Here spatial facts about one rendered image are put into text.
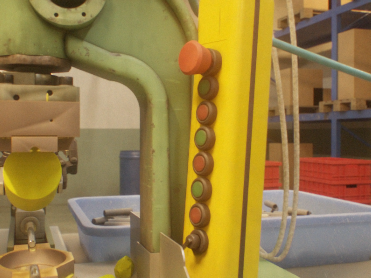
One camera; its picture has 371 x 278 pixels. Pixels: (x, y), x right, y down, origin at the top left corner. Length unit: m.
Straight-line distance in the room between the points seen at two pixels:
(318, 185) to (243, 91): 3.91
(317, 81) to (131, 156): 3.22
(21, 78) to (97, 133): 8.33
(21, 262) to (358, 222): 0.60
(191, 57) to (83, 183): 8.38
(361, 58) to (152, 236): 6.36
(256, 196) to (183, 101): 0.15
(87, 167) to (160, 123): 8.31
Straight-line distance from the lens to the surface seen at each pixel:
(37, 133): 0.54
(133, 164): 7.52
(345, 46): 7.00
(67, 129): 0.54
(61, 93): 0.57
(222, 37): 0.60
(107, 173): 8.96
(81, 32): 0.62
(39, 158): 0.64
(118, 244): 0.82
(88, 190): 8.94
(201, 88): 0.59
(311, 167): 4.56
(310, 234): 0.94
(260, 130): 0.60
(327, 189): 4.38
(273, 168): 4.00
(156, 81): 0.61
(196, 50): 0.57
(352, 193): 4.44
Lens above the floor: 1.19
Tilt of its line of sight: 1 degrees down
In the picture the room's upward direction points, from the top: straight up
